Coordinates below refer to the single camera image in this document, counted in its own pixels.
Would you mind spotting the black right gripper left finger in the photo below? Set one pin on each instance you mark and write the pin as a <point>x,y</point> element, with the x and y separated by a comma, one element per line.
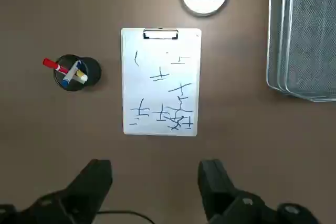
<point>86,182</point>

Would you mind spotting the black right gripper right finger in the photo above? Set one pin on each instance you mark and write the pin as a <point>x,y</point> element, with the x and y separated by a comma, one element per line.
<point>215,182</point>

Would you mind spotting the white marker with blue cap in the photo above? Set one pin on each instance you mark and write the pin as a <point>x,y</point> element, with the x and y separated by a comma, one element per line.
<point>70,74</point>

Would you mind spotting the white A4 paper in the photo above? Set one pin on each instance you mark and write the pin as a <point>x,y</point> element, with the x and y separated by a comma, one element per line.
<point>147,90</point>

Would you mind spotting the black mesh pen holder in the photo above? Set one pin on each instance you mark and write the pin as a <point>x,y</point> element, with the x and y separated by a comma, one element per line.
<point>92,72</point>

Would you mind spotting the cream clipboard with metal clip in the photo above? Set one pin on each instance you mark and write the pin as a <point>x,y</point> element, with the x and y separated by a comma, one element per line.
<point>126,129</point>

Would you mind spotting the yellow marker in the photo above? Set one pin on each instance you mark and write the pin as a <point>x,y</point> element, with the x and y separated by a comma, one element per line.
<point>82,77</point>

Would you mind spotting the white marker with red cap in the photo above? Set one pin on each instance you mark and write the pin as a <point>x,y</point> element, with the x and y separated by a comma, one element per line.
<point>51,64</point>

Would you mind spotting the silver mesh letter tray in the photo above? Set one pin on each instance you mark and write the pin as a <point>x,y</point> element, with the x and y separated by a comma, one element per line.
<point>309,37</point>

